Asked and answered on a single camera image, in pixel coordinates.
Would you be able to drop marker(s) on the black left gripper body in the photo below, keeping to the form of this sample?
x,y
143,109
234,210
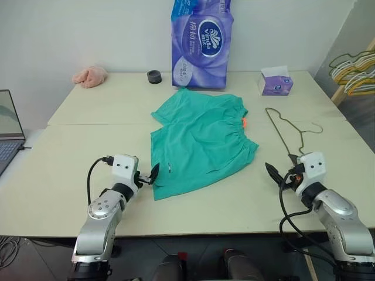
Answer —
x,y
145,179

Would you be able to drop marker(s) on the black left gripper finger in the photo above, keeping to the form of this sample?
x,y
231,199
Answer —
x,y
155,170

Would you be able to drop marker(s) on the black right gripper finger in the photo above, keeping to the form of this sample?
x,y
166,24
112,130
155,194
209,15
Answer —
x,y
276,180
272,169

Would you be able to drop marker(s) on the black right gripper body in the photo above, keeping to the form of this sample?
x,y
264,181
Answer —
x,y
293,178

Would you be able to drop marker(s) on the green shorts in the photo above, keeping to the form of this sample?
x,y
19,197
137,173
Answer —
x,y
199,140

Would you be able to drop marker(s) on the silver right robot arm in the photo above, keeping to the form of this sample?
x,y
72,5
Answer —
x,y
341,216

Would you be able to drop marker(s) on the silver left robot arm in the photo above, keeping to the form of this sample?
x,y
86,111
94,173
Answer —
x,y
98,210

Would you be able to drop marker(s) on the olive hanger on rack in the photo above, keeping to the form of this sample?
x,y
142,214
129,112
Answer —
x,y
332,63

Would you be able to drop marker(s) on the small red block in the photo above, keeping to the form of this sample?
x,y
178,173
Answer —
x,y
183,256

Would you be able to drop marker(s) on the small purple tissue box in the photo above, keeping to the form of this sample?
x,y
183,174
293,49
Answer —
x,y
276,83

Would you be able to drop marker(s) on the wooden table leg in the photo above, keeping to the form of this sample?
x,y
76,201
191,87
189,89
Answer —
x,y
310,267

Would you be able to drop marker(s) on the dark rounded shape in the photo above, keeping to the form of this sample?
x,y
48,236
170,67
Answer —
x,y
243,266
168,269

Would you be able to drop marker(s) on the wooden clothes rack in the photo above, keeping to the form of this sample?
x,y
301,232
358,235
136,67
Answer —
x,y
341,93

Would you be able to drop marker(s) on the pink cloth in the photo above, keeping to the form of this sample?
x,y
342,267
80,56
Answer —
x,y
89,76

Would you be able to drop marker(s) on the large purple tissue pack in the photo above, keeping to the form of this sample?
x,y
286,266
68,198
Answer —
x,y
202,49

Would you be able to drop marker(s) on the grey laptop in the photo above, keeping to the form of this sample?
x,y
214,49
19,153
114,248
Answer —
x,y
8,140

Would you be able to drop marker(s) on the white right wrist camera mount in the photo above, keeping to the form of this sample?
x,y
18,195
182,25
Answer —
x,y
313,169

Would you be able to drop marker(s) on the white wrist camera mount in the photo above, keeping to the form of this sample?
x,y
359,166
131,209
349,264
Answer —
x,y
124,167
313,169

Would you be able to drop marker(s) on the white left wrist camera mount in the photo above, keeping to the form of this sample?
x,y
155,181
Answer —
x,y
124,167

